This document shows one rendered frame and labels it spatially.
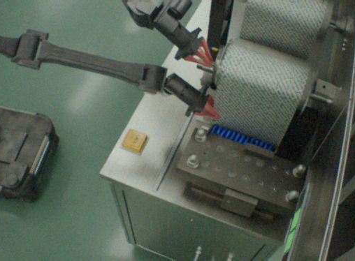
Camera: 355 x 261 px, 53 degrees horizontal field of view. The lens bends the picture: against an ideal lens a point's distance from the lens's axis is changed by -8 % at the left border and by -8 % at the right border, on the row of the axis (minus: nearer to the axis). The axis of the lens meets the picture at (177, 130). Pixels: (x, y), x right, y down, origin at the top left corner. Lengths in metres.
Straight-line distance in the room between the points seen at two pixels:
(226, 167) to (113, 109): 1.51
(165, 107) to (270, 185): 0.51
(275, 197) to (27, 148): 1.51
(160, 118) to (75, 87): 1.41
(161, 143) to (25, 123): 1.18
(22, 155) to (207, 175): 1.32
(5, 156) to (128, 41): 1.35
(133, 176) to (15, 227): 1.19
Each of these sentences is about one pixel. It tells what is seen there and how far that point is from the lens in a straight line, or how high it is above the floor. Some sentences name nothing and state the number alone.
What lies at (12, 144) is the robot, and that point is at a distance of 2.27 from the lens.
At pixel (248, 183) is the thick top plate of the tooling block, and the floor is 1.03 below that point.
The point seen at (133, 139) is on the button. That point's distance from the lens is 1.33.
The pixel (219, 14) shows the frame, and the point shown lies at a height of 1.20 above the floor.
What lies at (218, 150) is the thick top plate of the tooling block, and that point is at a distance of 1.20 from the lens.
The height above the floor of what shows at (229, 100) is 1.17.
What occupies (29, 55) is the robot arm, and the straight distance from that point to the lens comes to 1.12.
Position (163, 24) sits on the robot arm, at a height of 1.38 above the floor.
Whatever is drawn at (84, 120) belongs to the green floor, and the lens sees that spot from 2.55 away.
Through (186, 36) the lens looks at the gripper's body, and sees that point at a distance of 1.05.
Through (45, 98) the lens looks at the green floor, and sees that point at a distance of 2.74.
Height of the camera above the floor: 2.05
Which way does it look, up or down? 57 degrees down
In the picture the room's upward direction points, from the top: 3 degrees clockwise
